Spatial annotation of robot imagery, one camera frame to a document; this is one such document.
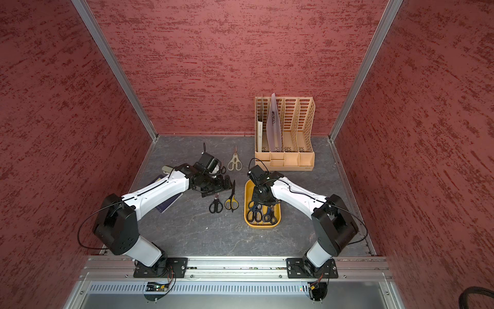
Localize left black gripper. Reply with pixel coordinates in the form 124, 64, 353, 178
200, 173, 234, 196

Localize yellow plastic storage tray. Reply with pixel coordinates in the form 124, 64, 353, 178
244, 180, 282, 229

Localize yellow black handled scissors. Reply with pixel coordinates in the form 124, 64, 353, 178
224, 181, 239, 212

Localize cream handled kitchen scissors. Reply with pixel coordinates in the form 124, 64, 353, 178
227, 146, 243, 171

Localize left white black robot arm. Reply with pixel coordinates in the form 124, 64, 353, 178
93, 164, 233, 272

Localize dark blue notebook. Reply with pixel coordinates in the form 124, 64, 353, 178
155, 193, 183, 213

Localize translucent purple document folder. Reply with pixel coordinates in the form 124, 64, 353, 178
266, 93, 283, 152

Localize tan plastic file organizer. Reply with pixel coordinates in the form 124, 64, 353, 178
254, 96, 315, 171

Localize beige paper folder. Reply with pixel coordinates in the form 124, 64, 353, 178
256, 97, 264, 153

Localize left controller board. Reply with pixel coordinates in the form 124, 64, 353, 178
144, 282, 171, 302

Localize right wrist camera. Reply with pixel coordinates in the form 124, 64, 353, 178
248, 165, 270, 187

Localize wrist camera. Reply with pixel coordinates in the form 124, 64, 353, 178
248, 165, 270, 187
194, 152, 220, 175

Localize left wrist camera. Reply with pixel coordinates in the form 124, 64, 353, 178
194, 152, 220, 175

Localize blue handled scissors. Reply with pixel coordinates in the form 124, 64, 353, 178
246, 201, 263, 224

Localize large black handled scissors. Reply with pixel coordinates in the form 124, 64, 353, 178
262, 206, 278, 225

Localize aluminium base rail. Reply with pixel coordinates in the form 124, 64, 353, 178
78, 256, 394, 282

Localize left metal corner post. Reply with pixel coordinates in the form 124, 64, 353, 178
72, 0, 159, 143

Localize metal corner post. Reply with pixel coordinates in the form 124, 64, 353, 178
72, 0, 159, 143
329, 0, 403, 144

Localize right metal corner post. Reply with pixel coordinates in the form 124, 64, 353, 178
329, 0, 403, 144

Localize black corrugated hose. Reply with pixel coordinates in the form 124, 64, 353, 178
458, 286, 494, 309

